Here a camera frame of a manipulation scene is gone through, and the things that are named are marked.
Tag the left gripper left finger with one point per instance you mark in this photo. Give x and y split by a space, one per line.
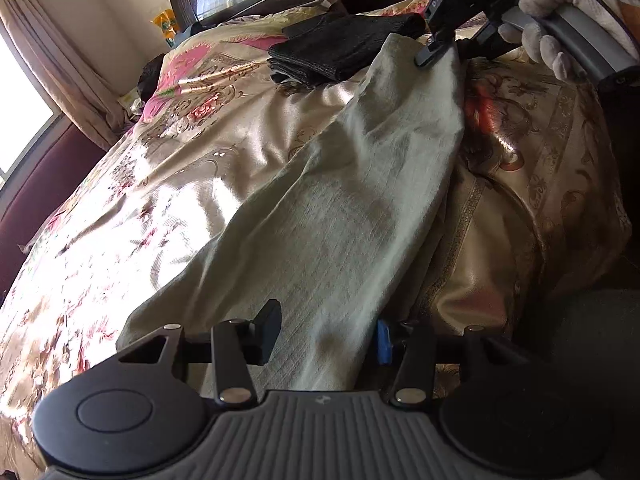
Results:
230 347

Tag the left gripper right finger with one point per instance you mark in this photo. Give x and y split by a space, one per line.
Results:
407 355

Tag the green pants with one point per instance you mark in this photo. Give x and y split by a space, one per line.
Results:
333 233

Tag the dark checked pants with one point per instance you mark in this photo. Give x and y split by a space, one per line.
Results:
331 48

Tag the white gloved right hand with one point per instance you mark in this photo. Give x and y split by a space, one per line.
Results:
540 46

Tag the floral bedspread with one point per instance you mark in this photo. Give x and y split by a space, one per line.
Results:
533 200

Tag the maroon sofa bench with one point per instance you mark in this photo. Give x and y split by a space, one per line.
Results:
57 175

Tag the floral pillow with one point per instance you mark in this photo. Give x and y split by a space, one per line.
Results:
257 31

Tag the black bag on nightstand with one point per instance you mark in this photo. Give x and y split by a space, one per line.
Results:
149 77

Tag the window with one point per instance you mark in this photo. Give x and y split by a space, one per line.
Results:
26 111

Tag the yellow package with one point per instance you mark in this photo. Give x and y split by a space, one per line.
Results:
167 23

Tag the right beige curtain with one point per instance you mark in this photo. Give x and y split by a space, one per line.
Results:
82 94

